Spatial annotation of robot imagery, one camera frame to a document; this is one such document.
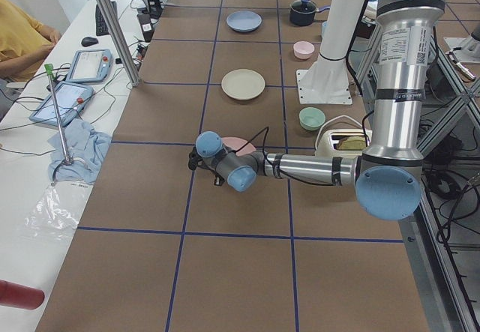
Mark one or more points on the red bottle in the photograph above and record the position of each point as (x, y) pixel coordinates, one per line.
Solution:
(20, 296)

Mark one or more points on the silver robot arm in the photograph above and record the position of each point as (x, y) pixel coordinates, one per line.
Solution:
(387, 174)

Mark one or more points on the person in yellow shirt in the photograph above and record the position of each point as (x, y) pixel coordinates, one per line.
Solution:
(25, 43)

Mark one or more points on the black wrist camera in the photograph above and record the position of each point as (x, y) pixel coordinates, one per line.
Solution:
(193, 159)

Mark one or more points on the clear plastic bag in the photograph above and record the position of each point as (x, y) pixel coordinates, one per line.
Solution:
(57, 213)

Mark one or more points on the black computer mouse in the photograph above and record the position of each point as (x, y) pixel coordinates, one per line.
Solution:
(89, 41)

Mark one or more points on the blue plate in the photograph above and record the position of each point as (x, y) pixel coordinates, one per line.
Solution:
(244, 21)

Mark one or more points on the light blue cloth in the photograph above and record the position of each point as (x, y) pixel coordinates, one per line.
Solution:
(88, 149)

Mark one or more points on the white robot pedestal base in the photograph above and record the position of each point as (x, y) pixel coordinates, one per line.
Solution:
(326, 81)

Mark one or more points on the light blue cup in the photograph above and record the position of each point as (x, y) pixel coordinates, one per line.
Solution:
(324, 29)

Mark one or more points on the aluminium frame post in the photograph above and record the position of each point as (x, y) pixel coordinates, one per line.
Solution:
(119, 41)

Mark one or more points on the green bowl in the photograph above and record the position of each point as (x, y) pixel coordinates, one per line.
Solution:
(311, 118)

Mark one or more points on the cream plate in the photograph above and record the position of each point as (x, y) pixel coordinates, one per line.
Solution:
(243, 84)

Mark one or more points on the black keyboard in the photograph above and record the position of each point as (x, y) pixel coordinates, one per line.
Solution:
(101, 27)

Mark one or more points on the cream toaster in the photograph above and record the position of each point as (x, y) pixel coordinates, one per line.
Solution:
(346, 143)

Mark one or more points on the teach pendant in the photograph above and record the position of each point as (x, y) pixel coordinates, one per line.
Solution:
(90, 66)
(71, 100)

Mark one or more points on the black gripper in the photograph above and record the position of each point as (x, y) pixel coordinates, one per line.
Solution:
(202, 162)

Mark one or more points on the green tipped metal rod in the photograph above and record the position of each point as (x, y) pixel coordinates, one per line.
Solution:
(68, 160)

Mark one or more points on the near teach pendant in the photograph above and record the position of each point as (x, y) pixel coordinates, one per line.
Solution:
(71, 100)

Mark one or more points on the pink plate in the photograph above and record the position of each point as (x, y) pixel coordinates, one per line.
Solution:
(241, 146)

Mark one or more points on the far teach pendant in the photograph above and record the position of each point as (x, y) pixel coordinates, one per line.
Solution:
(90, 66)

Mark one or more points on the pink bowl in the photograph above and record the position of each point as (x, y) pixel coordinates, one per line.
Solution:
(303, 49)

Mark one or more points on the dark blue lidded pot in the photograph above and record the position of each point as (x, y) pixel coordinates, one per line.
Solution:
(302, 12)

